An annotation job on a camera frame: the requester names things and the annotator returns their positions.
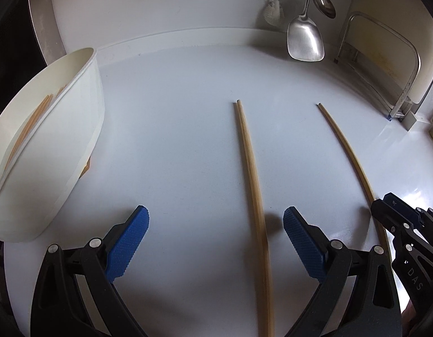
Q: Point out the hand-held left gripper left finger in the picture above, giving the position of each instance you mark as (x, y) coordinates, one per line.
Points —
(128, 242)

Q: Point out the bunch of wooden chopsticks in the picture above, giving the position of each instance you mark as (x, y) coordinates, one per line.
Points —
(30, 126)

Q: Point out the metal cutting board rack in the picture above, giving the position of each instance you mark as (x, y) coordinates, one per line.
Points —
(410, 121)

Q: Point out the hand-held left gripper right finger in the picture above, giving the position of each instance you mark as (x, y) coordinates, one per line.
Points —
(304, 242)

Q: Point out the metal spatula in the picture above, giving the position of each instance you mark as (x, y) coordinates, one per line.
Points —
(305, 42)

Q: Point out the person's right hand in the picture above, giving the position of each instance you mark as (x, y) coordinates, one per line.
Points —
(410, 310)

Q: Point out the black gas stove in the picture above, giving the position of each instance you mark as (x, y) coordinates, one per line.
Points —
(37, 24)

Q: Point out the long wooden chopstick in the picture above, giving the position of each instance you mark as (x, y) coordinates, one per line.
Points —
(346, 147)
(261, 217)
(255, 217)

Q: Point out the white round plastic basin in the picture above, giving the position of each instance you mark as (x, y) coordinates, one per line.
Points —
(55, 147)

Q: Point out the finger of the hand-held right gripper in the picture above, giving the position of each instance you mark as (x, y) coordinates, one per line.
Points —
(405, 209)
(386, 216)

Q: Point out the cream cutting board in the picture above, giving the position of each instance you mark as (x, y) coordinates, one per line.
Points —
(412, 17)

